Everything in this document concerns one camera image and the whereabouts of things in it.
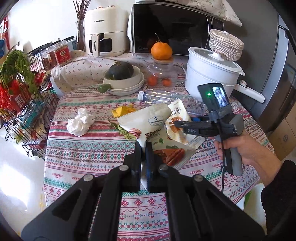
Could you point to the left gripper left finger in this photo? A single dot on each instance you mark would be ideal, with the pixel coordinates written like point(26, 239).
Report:
point(90, 209)

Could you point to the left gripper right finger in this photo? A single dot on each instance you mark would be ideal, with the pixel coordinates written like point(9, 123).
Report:
point(197, 210)

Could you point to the cream bread snack bag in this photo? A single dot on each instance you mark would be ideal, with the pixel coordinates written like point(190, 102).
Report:
point(174, 128)

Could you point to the white nut snack bag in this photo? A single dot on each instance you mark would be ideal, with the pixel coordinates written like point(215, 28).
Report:
point(148, 125)

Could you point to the dark sleeved right forearm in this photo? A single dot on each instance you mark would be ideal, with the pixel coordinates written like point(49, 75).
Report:
point(278, 201)

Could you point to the person's right hand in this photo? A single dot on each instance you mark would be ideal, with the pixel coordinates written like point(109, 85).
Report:
point(265, 162)

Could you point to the white plastic chair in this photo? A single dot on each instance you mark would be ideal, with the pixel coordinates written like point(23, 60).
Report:
point(252, 205)

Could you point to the white electric cooking pot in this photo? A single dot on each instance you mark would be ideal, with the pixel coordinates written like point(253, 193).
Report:
point(205, 66)

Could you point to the clear plastic water bottle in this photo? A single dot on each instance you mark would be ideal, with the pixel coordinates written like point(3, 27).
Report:
point(191, 104)

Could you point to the woven white basket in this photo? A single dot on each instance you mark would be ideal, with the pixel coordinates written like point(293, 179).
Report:
point(226, 44)

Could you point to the grey refrigerator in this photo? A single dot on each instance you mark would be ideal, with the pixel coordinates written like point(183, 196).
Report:
point(268, 60)

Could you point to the clear glass jar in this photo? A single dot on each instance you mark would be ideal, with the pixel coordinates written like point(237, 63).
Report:
point(164, 74)

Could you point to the green vegetable scrap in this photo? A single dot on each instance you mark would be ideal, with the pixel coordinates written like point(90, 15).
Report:
point(122, 131)

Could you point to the crumpled white tissue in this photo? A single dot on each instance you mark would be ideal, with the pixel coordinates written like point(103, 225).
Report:
point(80, 125)

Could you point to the large orange fruit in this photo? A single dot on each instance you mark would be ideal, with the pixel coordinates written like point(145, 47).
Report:
point(161, 51)

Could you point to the yellow crumpled wrapper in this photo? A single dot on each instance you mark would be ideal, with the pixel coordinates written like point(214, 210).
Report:
point(123, 110)

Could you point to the stacked white bowls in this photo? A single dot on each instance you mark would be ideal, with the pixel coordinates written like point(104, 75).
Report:
point(125, 85)

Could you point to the black microwave oven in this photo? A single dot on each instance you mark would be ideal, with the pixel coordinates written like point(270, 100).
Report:
point(179, 26)

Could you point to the floral cloth on microwave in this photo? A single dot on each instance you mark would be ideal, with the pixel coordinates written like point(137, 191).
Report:
point(219, 8)

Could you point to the dark green squash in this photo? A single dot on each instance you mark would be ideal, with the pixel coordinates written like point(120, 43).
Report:
point(120, 70)

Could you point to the small green pepper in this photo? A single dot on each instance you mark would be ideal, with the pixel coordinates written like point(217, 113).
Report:
point(104, 88)

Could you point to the cream air fryer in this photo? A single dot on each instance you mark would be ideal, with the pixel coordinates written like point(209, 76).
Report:
point(105, 31)

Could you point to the red-labelled spice jar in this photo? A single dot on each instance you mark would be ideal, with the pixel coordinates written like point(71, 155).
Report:
point(62, 53)

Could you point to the green leafy vegetable bunch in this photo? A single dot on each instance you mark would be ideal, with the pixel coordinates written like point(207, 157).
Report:
point(17, 67)

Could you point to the glass vase with twigs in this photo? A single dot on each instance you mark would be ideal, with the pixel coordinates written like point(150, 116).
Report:
point(81, 9)

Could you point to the black wire storage rack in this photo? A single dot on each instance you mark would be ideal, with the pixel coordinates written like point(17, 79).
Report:
point(27, 117)

